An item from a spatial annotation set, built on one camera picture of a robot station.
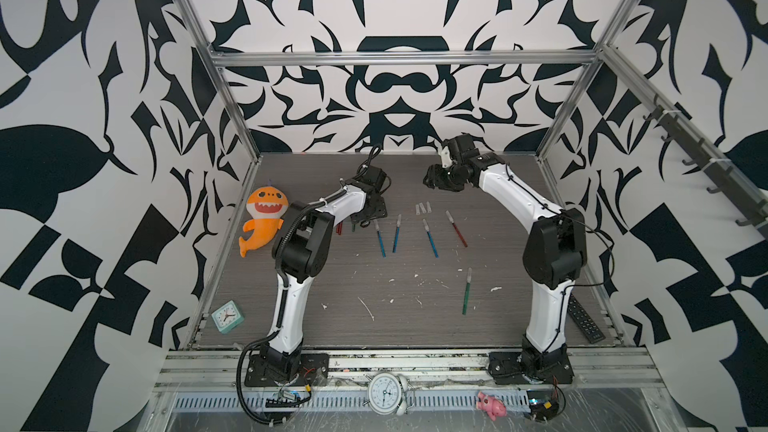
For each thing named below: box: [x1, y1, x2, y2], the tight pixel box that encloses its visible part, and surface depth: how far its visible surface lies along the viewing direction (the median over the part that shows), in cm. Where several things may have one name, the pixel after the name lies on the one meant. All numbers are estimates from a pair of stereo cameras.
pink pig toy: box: [476, 391, 507, 421], surface depth 70 cm
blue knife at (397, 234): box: [392, 214, 401, 253], surface depth 101 cm
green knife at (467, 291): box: [462, 267, 472, 315], surface depth 89 cm
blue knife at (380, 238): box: [374, 219, 387, 258], surface depth 101 cm
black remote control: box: [567, 293, 606, 344], surface depth 81 cm
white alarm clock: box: [368, 372, 409, 416], surface depth 69 cm
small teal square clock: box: [211, 300, 245, 335], surface depth 83 cm
